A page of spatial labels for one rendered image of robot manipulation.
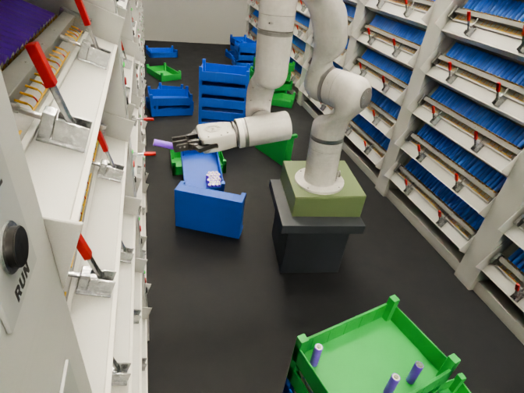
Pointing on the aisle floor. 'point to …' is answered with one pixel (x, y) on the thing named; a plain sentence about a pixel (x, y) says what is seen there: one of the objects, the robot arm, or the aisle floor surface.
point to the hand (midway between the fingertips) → (180, 143)
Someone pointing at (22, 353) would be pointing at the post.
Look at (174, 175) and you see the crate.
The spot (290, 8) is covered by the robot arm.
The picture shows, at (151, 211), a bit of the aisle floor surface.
